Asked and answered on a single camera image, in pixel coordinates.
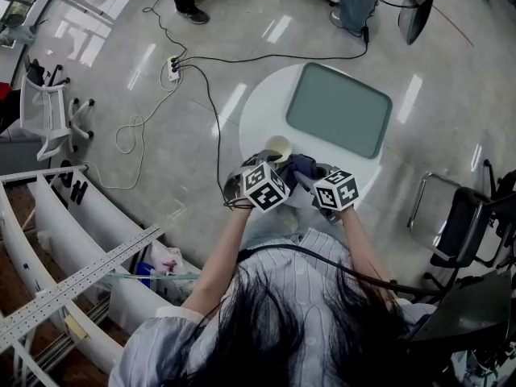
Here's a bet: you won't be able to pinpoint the white cable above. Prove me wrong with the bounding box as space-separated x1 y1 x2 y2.
82 58 182 191

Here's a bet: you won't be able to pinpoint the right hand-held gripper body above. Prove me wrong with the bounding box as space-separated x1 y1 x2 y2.
308 169 360 226

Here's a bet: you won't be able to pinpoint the black chrome-frame chair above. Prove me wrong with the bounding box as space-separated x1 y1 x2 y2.
406 159 516 293

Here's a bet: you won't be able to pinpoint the grey cabinet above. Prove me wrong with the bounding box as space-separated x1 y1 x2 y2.
0 133 53 177

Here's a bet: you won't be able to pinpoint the grey backpack rig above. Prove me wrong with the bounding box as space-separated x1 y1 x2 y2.
410 270 516 387
393 0 455 46

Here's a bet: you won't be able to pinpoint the round white table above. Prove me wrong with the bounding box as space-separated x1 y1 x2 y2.
238 62 390 211

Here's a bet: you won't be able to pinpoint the pile of white packaging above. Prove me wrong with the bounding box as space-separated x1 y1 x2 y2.
152 274 198 306

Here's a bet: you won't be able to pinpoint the white curved shelf unit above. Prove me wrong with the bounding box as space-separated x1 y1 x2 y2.
0 159 202 387

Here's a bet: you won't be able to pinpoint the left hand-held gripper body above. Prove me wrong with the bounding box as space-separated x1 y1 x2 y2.
223 161 292 214

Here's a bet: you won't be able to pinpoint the blue box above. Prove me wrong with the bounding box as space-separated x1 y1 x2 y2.
135 260 156 293

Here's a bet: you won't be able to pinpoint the person's light jeans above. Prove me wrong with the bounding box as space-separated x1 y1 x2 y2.
241 206 347 249

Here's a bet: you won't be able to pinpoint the grey metal track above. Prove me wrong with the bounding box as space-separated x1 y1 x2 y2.
23 296 112 378

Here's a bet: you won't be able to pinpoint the white power strip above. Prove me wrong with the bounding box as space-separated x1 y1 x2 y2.
167 56 182 83

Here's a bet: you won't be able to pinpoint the black office chair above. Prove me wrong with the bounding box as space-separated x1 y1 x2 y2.
23 56 72 88

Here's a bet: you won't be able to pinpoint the black power cable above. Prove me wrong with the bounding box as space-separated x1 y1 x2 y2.
177 26 370 64
143 0 189 62
179 63 227 205

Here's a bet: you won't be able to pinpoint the black wrist band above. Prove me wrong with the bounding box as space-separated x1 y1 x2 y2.
223 198 254 211

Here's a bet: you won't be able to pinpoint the green tube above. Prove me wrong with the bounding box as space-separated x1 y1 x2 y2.
106 271 201 281

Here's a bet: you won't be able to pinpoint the person's striped light shirt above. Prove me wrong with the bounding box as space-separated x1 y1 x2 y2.
108 227 440 387

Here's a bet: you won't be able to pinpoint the black jacket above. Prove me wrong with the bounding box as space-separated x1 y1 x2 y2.
0 90 23 135

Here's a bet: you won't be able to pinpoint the white office chair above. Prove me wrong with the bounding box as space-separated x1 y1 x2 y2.
19 74 96 162

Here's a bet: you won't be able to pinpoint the green tray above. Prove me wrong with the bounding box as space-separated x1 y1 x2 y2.
285 62 393 160

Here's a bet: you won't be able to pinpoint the person's left forearm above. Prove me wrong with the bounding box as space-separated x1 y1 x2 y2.
181 206 254 318

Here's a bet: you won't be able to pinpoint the yellow note pad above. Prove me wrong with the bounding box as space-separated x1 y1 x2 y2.
64 314 89 341

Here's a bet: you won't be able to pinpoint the dark blue cloth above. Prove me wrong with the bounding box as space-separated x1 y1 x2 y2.
286 153 319 189

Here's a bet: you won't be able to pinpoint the white plastic bag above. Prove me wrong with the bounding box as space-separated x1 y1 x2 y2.
149 242 185 276

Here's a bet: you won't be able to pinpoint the thick black cable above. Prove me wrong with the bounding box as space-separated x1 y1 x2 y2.
237 243 440 298

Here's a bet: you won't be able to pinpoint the perforated metal rail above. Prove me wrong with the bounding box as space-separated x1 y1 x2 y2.
0 224 164 350

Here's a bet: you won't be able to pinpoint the person's right forearm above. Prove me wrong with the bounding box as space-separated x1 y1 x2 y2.
342 207 400 298

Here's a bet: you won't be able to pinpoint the cream cup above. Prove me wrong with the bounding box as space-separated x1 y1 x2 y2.
264 135 293 164

